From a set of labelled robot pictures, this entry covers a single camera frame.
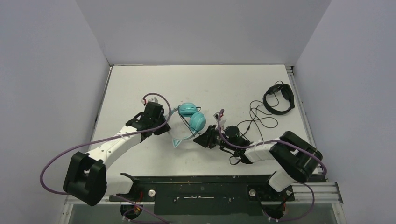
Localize black over-ear headset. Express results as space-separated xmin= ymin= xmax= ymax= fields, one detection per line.
xmin=263 ymin=81 xmax=296 ymax=116

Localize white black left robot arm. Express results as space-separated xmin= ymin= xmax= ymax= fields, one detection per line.
xmin=63 ymin=102 xmax=170 ymax=206

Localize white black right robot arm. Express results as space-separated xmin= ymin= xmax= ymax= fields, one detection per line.
xmin=193 ymin=113 xmax=324 ymax=200

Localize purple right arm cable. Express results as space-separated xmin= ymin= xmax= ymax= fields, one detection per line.
xmin=216 ymin=109 xmax=328 ymax=223

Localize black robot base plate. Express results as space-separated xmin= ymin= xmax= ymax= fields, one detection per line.
xmin=122 ymin=175 xmax=295 ymax=216

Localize teal cat ear headphones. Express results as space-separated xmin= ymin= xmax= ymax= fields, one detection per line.
xmin=166 ymin=103 xmax=206 ymax=148

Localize black cable pink green plugs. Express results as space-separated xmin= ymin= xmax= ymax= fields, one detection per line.
xmin=237 ymin=100 xmax=279 ymax=141

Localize thin black earbud cable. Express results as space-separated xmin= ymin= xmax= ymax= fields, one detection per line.
xmin=179 ymin=106 xmax=205 ymax=138

